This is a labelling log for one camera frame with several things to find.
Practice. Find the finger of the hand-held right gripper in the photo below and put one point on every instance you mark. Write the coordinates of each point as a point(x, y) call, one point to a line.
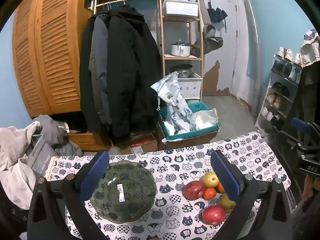
point(287, 138)
point(300, 125)

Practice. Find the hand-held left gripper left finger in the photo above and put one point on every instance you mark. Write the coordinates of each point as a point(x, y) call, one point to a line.
point(96, 172)

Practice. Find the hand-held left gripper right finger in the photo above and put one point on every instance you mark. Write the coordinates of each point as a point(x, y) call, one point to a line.
point(225, 177)

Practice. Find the orange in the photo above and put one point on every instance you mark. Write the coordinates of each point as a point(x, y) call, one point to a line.
point(220, 188)
point(210, 194)

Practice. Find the yellow-green apple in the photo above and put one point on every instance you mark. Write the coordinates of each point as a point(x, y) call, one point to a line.
point(210, 179)

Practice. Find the yellow pear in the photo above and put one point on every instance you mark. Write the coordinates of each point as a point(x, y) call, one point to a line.
point(226, 205)

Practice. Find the red apple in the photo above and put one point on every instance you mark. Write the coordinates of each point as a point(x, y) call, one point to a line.
point(193, 190)
point(213, 215)

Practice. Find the green glass plate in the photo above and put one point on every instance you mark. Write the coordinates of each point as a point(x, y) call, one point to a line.
point(130, 180)

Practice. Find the person's right forearm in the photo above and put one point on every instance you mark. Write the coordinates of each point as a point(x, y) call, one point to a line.
point(306, 220)

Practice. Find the person's right hand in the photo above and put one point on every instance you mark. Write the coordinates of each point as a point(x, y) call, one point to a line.
point(308, 187)

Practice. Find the dark hanging garment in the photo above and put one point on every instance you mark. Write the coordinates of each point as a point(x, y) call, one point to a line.
point(310, 92)

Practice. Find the large cardboard box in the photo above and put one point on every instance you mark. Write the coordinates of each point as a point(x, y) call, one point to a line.
point(190, 141)

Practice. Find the cat print tablecloth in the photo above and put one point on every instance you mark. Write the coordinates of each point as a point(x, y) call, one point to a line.
point(175, 170)

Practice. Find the cardboard box with red label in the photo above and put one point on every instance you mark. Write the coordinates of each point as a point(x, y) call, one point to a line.
point(142, 145)

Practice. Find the grey fabric storage bag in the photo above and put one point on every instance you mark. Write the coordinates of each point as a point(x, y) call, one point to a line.
point(42, 155)

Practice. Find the metal shoe rack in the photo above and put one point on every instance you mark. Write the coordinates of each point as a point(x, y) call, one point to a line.
point(275, 73)

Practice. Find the clear plastic bag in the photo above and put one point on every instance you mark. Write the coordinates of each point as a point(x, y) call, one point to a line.
point(205, 120)

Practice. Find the grey padded jacket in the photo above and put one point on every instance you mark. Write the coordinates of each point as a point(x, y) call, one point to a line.
point(50, 127)

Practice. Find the teal plastic basket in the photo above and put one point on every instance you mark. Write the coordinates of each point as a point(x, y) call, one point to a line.
point(200, 106)

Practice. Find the white lace cloth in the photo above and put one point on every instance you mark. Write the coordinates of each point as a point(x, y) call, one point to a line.
point(310, 50)

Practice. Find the dark jacket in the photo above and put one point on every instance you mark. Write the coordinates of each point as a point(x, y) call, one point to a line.
point(85, 80)

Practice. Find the white patterned drawer box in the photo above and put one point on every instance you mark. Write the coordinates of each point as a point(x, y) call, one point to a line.
point(191, 88)

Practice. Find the white printed rice bag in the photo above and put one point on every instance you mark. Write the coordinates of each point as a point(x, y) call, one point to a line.
point(170, 92)

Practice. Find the white door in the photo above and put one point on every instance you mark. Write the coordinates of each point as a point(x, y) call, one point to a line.
point(222, 55)

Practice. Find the black hooded coat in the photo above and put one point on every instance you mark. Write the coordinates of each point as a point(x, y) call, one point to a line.
point(130, 67)

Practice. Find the metal steamer pot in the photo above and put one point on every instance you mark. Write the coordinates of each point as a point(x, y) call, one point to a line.
point(185, 71)

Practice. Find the grey coat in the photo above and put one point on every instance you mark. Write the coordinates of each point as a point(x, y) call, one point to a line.
point(98, 55)

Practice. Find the grey hanging bags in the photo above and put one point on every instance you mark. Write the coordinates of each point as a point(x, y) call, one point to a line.
point(212, 42)

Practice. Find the wooden louvered wardrobe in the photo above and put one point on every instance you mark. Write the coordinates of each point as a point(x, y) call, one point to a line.
point(57, 55)

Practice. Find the white cooking pot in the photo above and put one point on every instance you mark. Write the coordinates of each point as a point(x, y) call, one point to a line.
point(178, 50)

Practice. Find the dark folded umbrella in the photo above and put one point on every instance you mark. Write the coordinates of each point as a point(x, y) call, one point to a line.
point(218, 13)

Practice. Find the wooden shelf rack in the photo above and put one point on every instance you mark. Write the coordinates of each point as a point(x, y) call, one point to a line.
point(162, 30)

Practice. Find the white storage box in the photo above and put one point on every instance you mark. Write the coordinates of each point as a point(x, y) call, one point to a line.
point(180, 8)

